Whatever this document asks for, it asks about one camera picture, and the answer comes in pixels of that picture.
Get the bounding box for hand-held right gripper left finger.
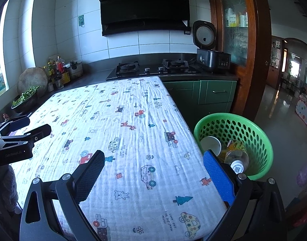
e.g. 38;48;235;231
19;150;105;241

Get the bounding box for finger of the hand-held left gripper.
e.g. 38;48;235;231
0;124;52;146
0;115;31;137

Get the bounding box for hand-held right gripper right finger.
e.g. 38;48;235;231
203;150;287;241

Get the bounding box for yellow label tea bottle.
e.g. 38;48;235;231
224;141;250;174

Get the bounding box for white paper cup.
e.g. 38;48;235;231
200;136;222;156

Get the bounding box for green plastic basket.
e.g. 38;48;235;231
194;113;273;181

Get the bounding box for person's left hand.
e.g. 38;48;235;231
0;164;18;212

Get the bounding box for dark bowl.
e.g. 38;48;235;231
11;98;38;114

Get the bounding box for round wooden cutting board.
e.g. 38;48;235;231
17;67;48;98

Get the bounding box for printed blanket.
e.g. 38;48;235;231
9;76;228;241

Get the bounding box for red label oil bottle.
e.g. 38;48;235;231
55;56;66;76

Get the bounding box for steel pot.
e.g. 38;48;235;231
68;60;83;79

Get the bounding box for window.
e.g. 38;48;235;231
0;0;9;101

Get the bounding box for green cabinet doors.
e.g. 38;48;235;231
162;80;238;128

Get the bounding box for polka dot playpen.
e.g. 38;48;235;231
295;98;307;128

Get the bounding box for black gas stove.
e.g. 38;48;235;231
106;59;201;81

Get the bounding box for black rice cooker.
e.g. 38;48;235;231
192;20;232;71

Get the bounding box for wooden glass cabinet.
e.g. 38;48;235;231
207;0;272;121

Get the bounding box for assorted small boxes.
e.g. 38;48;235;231
222;0;248;28

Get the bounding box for black range hood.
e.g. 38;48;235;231
92;0;199;37

